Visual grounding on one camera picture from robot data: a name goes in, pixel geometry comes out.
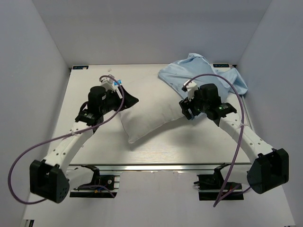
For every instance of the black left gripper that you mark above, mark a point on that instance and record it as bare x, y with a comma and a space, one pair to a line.
129, 100

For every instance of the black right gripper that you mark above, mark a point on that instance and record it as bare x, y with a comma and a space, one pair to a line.
185, 104

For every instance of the white pillow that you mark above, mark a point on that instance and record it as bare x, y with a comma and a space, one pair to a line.
158, 104

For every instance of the light blue pillowcase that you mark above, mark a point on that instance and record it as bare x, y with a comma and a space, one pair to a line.
179, 72

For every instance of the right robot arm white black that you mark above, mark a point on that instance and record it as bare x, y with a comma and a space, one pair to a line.
269, 166

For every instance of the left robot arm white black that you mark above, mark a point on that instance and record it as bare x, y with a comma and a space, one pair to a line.
49, 178

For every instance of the blue pillow tag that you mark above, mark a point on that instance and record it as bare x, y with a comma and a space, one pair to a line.
118, 82

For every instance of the blue sticker right corner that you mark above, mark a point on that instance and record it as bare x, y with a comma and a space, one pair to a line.
221, 65

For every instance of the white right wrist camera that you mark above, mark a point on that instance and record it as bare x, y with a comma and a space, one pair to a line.
190, 87

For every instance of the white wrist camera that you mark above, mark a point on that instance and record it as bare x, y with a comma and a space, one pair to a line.
190, 87
107, 82

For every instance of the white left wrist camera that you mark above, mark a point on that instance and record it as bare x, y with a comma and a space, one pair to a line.
107, 82

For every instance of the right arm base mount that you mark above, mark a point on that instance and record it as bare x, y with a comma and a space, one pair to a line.
209, 186

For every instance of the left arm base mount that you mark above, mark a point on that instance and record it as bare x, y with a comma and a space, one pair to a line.
99, 182

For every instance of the aluminium table front rail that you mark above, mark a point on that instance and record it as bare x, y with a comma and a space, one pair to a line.
157, 167

